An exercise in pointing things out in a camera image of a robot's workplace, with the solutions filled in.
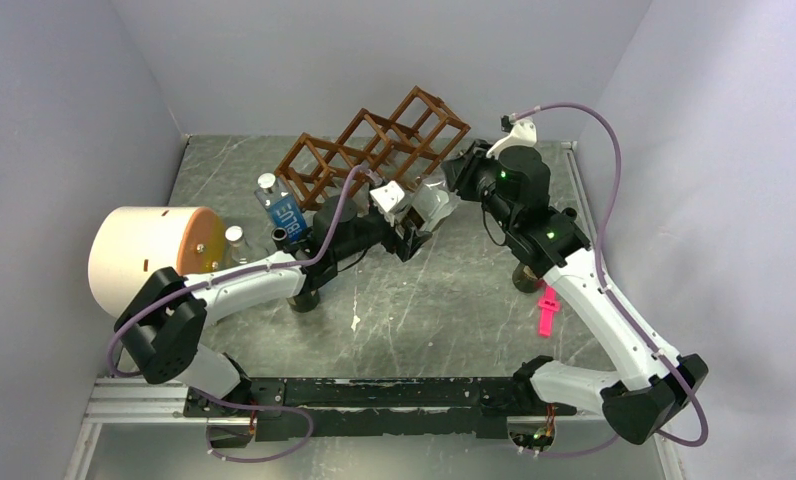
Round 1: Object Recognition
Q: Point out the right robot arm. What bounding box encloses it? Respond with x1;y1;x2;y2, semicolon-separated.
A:
441;142;709;445

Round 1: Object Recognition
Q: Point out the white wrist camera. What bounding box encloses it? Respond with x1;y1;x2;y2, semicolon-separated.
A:
486;115;538;159
369;181;412;226

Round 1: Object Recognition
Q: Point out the olive green wine bottle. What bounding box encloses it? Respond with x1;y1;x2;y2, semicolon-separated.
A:
511;263;546;294

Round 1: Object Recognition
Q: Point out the small clear capped bottle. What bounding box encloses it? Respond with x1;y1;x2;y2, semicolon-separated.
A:
225;225;252;268

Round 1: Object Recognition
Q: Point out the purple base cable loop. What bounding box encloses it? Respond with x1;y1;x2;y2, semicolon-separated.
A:
204;404;314;464

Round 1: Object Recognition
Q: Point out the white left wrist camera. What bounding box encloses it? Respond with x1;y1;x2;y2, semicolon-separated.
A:
369;181;412;226

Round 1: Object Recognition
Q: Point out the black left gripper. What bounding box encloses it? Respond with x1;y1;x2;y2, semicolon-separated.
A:
333;208;432;262

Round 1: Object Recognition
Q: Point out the clear square liquor bottle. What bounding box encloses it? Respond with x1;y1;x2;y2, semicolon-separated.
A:
407;175;460;232

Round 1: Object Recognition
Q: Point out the cream and orange cylinder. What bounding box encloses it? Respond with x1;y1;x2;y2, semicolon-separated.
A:
87;206;227;318

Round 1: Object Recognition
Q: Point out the pink plastic clip tool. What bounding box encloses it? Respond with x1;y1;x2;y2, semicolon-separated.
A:
537;281;561;338

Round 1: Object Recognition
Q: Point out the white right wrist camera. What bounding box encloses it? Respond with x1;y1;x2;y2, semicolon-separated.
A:
486;115;538;159

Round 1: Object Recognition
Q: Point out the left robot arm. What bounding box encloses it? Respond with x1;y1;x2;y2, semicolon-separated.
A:
114;194;439;416

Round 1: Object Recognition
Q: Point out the brown wooden wine rack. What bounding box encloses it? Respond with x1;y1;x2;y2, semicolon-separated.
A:
274;86;471;212

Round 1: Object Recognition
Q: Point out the blue square glass bottle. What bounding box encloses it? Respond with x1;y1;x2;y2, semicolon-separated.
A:
254;173;307;241

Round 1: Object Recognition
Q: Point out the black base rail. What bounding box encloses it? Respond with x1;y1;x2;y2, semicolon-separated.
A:
183;376;577;443

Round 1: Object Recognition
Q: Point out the dark green wine bottle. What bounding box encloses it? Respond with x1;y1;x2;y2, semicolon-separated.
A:
271;227;320;313

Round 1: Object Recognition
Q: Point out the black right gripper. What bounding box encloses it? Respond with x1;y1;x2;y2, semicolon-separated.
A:
443;138;519;233

